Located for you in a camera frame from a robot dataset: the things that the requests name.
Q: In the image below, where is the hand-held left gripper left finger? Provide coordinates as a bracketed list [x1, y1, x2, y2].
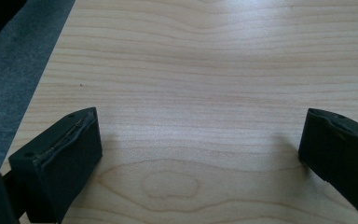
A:
[7, 106, 103, 224]

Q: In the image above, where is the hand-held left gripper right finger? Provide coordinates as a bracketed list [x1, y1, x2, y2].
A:
[297, 107, 358, 224]

